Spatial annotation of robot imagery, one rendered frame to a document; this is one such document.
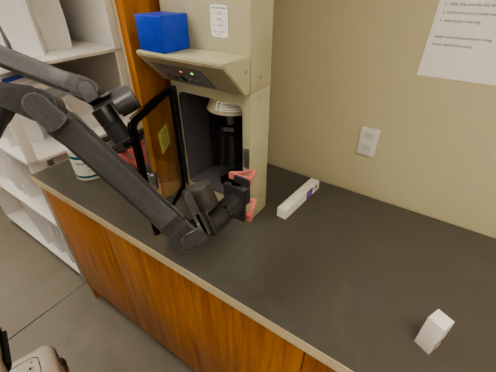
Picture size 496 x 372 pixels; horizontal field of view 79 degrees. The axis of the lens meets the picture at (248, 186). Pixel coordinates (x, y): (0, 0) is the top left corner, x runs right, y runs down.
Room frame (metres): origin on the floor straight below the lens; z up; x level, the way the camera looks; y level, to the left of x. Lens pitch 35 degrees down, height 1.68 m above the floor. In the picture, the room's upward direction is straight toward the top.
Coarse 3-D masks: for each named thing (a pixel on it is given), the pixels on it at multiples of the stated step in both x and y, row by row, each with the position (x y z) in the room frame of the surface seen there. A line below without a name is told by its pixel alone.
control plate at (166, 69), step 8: (160, 64) 0.90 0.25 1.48; (168, 72) 0.93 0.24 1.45; (176, 72) 0.90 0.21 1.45; (184, 72) 0.87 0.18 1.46; (192, 72) 0.85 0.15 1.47; (200, 72) 0.82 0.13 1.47; (184, 80) 0.93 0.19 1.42; (192, 80) 0.90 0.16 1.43; (200, 80) 0.87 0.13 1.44; (208, 80) 0.84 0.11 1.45
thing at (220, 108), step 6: (210, 102) 0.97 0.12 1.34; (216, 102) 0.94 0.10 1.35; (222, 102) 0.93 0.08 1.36; (210, 108) 0.95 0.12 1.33; (216, 108) 0.93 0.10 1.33; (222, 108) 0.93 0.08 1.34; (228, 108) 0.92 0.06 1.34; (234, 108) 0.92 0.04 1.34; (240, 108) 0.93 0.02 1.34; (222, 114) 0.92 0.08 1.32; (228, 114) 0.91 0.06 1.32; (234, 114) 0.91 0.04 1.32; (240, 114) 0.92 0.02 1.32
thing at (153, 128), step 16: (160, 112) 0.89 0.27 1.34; (128, 128) 0.70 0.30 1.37; (144, 128) 0.77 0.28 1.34; (160, 128) 0.87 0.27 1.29; (144, 144) 0.75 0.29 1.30; (160, 144) 0.85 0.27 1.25; (176, 144) 0.98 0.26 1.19; (160, 160) 0.83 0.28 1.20; (176, 160) 0.95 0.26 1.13; (160, 176) 0.81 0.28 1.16; (176, 176) 0.93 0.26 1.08; (160, 192) 0.78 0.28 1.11; (176, 192) 0.91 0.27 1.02
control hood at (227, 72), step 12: (192, 48) 0.95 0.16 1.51; (144, 60) 0.93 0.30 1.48; (156, 60) 0.89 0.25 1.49; (168, 60) 0.85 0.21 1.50; (180, 60) 0.82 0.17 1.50; (192, 60) 0.80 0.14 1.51; (204, 60) 0.79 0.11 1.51; (216, 60) 0.79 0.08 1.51; (228, 60) 0.79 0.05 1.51; (240, 60) 0.81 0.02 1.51; (204, 72) 0.81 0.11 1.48; (216, 72) 0.78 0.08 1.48; (228, 72) 0.76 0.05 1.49; (240, 72) 0.80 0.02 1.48; (192, 84) 0.93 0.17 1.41; (216, 84) 0.84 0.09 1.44; (228, 84) 0.80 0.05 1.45; (240, 84) 0.80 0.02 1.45
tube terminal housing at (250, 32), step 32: (160, 0) 1.01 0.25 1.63; (192, 0) 0.95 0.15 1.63; (224, 0) 0.88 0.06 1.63; (256, 0) 0.86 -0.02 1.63; (192, 32) 0.95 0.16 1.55; (256, 32) 0.86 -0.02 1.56; (256, 64) 0.86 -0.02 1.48; (224, 96) 0.89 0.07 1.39; (256, 96) 0.87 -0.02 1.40; (256, 128) 0.87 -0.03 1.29; (256, 160) 0.87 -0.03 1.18; (256, 192) 0.87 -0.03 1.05
